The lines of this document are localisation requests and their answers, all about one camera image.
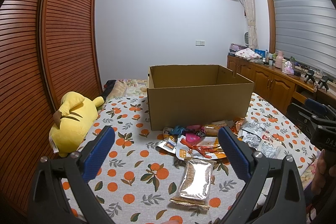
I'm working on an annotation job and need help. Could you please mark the folded floral cloth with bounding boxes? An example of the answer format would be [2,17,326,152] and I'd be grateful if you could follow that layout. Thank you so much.
[235,48,262,61]

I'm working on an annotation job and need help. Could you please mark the pink tissue pack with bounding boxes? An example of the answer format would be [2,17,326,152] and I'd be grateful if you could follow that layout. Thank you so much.
[281,60,294,75]

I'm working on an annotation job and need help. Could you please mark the orange print bed sheet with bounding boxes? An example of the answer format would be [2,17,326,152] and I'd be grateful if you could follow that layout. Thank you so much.
[81,93,320,223]

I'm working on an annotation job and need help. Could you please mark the wooden louvered wardrobe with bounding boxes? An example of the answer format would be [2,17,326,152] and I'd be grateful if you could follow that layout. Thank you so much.
[1,0,102,216]

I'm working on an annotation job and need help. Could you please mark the beige patterned curtain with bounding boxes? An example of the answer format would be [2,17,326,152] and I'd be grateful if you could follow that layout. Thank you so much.
[243,0,259,50]

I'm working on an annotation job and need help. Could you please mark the pink bottle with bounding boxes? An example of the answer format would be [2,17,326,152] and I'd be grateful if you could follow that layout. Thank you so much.
[275,51,284,69]

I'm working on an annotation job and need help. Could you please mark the small white fan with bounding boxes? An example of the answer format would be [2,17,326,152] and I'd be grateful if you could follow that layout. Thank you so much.
[244,32,249,47]

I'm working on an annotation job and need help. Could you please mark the pink snack packet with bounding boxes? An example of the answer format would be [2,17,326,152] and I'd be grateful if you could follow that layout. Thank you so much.
[185,124,206,143]

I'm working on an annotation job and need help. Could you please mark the gold foil candy wrapper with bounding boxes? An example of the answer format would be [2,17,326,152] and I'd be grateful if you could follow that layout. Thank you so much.
[231,118,246,135]

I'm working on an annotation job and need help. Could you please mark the grey window blind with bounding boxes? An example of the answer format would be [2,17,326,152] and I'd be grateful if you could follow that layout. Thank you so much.
[273,0,335,76]

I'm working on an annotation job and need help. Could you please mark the silver white snack bag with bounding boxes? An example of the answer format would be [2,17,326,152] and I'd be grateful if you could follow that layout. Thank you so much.
[239,121,280,159]

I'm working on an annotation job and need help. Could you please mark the person's right hand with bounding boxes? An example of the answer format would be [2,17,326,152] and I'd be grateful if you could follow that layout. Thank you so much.
[311,149,335,195]

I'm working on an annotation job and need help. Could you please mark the blue foil candy packet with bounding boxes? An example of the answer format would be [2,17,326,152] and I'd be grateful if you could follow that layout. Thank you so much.
[169,126,186,136]

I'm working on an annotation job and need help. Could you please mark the yellow plush toy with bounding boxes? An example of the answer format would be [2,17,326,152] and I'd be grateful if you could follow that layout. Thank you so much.
[49,92,105,157]

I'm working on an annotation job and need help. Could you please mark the orange white snack pouch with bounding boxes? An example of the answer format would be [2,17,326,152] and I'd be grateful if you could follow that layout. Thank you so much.
[175,135,227,160]

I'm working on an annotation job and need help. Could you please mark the silver cracker packet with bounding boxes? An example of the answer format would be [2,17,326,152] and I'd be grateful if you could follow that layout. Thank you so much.
[170,158,215,210]

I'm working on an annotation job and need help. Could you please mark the floral folded blanket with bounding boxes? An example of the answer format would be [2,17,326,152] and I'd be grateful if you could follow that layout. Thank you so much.
[102,79,147,102]

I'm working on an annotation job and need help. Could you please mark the wooden sideboard cabinet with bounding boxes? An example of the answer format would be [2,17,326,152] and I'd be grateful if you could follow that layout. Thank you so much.
[227,54,318,115]

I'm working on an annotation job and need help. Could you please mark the clear bread packet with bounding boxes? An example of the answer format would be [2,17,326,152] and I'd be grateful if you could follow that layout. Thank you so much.
[204,121,227,136]

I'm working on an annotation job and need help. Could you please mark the silver orange jelly pouch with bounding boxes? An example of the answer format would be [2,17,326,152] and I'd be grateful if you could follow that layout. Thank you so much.
[157,127,178,154]

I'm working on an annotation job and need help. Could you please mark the brown cardboard box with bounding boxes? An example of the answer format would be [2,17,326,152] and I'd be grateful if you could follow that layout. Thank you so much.
[147,65,254,131]

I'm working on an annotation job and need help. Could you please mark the white wall switch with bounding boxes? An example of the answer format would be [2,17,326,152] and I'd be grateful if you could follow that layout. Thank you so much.
[195,40,205,47]

